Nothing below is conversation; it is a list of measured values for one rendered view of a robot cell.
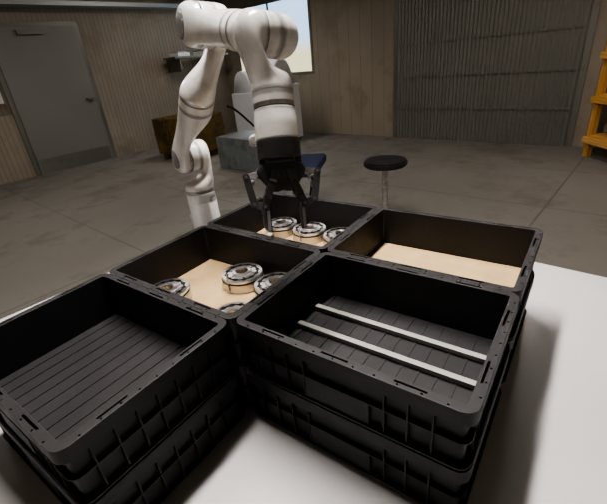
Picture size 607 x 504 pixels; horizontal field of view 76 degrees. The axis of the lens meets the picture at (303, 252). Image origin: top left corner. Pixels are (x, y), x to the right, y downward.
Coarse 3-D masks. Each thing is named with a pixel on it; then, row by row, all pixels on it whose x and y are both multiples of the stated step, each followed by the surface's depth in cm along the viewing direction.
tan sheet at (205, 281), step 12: (204, 264) 110; (216, 264) 109; (228, 264) 109; (180, 276) 105; (192, 276) 104; (204, 276) 104; (216, 276) 103; (192, 288) 99; (204, 288) 98; (216, 288) 98; (204, 300) 93; (216, 300) 93; (228, 300) 92; (240, 300) 92
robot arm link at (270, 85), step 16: (240, 16) 61; (256, 16) 60; (240, 32) 62; (256, 32) 60; (240, 48) 64; (256, 48) 61; (256, 64) 62; (256, 80) 63; (272, 80) 63; (288, 80) 64; (256, 96) 64; (272, 96) 63; (288, 96) 64
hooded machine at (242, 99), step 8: (240, 72) 744; (240, 80) 751; (248, 80) 740; (240, 88) 759; (248, 88) 747; (232, 96) 775; (240, 96) 763; (248, 96) 750; (240, 104) 771; (248, 104) 759; (240, 112) 780; (248, 112) 767; (240, 120) 788; (240, 128) 797; (248, 128) 784
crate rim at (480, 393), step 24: (312, 264) 83; (360, 264) 83; (384, 264) 80; (480, 288) 70; (504, 312) 63; (264, 336) 64; (504, 336) 58; (312, 360) 59; (336, 360) 56; (360, 384) 55; (384, 384) 52; (408, 384) 51; (480, 384) 50; (432, 408) 49; (456, 408) 47; (480, 408) 47
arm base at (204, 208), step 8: (192, 200) 124; (200, 200) 124; (208, 200) 125; (216, 200) 128; (192, 208) 126; (200, 208) 125; (208, 208) 126; (216, 208) 128; (192, 216) 128; (200, 216) 126; (208, 216) 126; (216, 216) 128; (192, 224) 132; (200, 224) 127
